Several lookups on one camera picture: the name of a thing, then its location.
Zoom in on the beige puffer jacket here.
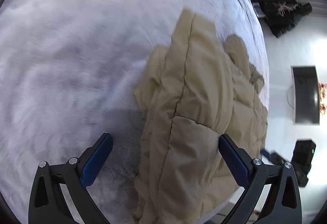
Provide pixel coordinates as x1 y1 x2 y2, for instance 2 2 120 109
132 9 268 223

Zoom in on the black clothes pile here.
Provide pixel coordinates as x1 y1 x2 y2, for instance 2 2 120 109
252 0 312 38

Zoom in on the lavender bed blanket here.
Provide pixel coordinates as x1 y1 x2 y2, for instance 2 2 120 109
1 0 269 223

